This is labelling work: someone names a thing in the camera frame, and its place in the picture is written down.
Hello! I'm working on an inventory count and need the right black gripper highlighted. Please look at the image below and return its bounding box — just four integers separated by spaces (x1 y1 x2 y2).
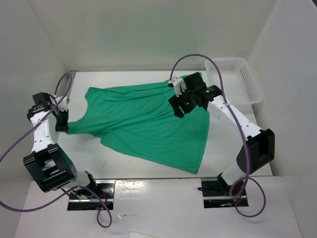
168 85 196 119

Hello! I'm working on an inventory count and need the green tank top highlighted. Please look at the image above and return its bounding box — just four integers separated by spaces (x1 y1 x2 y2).
68 81 210 174

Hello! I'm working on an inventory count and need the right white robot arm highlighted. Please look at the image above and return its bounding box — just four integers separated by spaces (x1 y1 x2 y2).
168 72 275 195

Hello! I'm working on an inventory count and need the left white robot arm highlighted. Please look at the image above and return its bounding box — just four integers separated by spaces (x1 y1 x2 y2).
23 92 99 198

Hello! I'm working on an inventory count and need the white plastic mesh basket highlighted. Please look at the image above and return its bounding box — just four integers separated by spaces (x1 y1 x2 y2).
205 58 264 106

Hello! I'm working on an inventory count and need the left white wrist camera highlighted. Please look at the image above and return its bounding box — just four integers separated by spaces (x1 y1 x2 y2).
55 96 69 112

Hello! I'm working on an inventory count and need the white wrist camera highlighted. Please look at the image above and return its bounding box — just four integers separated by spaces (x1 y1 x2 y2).
55 96 69 112
168 77 187 97

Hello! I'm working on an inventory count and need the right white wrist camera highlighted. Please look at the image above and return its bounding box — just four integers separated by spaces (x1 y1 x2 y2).
168 77 187 97

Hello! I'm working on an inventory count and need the aluminium table edge rail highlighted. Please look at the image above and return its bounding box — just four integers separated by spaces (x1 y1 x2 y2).
68 70 77 81

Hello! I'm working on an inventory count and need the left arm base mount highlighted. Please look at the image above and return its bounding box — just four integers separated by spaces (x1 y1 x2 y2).
67 180 116 211

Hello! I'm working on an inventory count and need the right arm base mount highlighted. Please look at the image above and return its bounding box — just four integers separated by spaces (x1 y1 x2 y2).
197 178 249 208

